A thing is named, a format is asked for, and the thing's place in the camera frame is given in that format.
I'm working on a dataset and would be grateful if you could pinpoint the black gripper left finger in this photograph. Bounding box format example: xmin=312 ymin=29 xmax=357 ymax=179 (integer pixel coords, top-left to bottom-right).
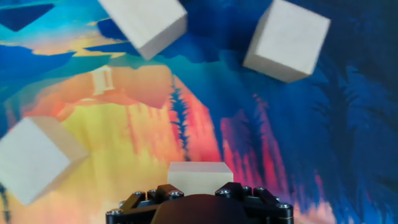
xmin=104 ymin=183 xmax=185 ymax=224

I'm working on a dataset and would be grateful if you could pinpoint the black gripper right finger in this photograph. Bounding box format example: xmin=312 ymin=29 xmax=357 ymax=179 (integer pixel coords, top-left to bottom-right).
xmin=215 ymin=182 xmax=295 ymax=224

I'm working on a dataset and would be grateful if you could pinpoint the forest sunset printed cloth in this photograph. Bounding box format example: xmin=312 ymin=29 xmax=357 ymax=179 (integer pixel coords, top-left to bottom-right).
xmin=0 ymin=0 xmax=398 ymax=224

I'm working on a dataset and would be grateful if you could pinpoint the light wooden cube block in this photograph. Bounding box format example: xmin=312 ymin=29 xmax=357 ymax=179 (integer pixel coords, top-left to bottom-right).
xmin=167 ymin=161 xmax=234 ymax=197
xmin=96 ymin=0 xmax=188 ymax=62
xmin=0 ymin=116 xmax=91 ymax=207
xmin=242 ymin=0 xmax=331 ymax=84

